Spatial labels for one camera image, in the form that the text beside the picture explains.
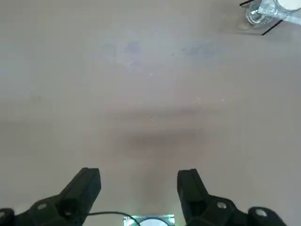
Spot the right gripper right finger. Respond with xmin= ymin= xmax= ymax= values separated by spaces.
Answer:
xmin=176 ymin=168 xmax=289 ymax=226

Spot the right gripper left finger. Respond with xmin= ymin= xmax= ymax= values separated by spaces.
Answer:
xmin=0 ymin=167 xmax=102 ymax=226

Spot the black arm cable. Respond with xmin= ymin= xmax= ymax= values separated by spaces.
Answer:
xmin=88 ymin=211 xmax=139 ymax=226

